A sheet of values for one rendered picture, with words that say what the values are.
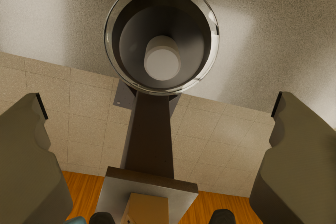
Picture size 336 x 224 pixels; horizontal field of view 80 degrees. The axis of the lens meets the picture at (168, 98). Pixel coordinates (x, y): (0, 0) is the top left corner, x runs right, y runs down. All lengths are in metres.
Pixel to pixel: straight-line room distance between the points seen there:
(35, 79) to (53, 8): 1.33
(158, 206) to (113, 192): 0.16
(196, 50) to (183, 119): 1.55
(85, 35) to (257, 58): 0.36
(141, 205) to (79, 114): 1.20
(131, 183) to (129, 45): 0.58
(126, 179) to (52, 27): 0.48
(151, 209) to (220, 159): 1.47
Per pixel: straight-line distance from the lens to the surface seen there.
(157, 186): 0.72
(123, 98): 1.60
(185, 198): 0.79
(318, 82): 0.59
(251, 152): 2.17
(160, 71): 0.15
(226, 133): 1.91
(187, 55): 0.18
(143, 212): 0.73
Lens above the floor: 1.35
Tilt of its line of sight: 58 degrees down
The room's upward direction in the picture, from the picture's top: 176 degrees clockwise
